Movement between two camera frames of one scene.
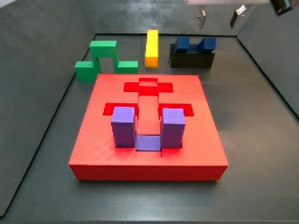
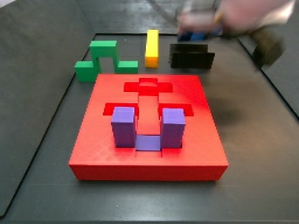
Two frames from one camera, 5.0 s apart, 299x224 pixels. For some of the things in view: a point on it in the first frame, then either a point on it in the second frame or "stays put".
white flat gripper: [220, 3] to [232, 17]
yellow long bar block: [152, 49] stays put
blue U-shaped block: [206, 45] to [199, 34]
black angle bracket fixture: [182, 59] stays put
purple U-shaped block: [172, 131] stays put
